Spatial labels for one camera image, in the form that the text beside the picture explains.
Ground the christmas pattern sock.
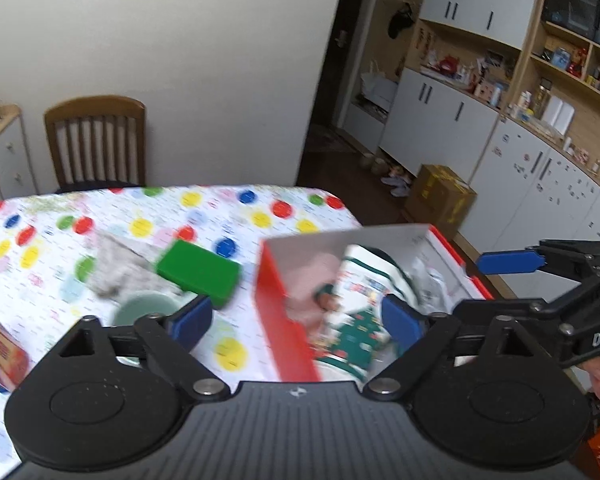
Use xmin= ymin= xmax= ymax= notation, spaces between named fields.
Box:
xmin=313 ymin=244 xmax=419 ymax=387

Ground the pink mesh bath sponge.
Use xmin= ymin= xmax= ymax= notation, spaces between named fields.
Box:
xmin=285 ymin=252 xmax=340 ymax=337

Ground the clear bubble wrap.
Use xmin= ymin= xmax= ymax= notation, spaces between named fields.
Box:
xmin=408 ymin=258 xmax=455 ymax=315

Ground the pale green ceramic mug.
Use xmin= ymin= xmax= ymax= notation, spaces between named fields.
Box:
xmin=109 ymin=292 xmax=181 ymax=327

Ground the red cardboard box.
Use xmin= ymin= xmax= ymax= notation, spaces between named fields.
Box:
xmin=254 ymin=223 xmax=492 ymax=382

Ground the green rectangular sponge block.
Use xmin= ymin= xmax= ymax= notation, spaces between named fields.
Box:
xmin=155 ymin=240 xmax=240 ymax=309

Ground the grey knitted cloth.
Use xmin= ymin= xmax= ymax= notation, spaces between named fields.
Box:
xmin=86 ymin=231 xmax=183 ymax=302

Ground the brown cardboard floor box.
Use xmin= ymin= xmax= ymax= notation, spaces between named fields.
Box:
xmin=404 ymin=165 xmax=477 ymax=240

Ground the balloon pattern tablecloth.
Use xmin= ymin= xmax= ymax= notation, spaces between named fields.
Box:
xmin=0 ymin=185 xmax=366 ymax=480

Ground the brown wooden chair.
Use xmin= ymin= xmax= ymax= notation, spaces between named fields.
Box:
xmin=44 ymin=94 xmax=146 ymax=193

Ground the white wooden side cabinet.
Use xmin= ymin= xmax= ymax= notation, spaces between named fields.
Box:
xmin=0 ymin=104 xmax=38 ymax=200

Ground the black hanging cap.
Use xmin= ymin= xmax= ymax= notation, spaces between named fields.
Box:
xmin=387 ymin=2 xmax=415 ymax=40

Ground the white wall cabinet unit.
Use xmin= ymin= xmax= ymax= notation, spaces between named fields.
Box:
xmin=343 ymin=0 xmax=600 ymax=254

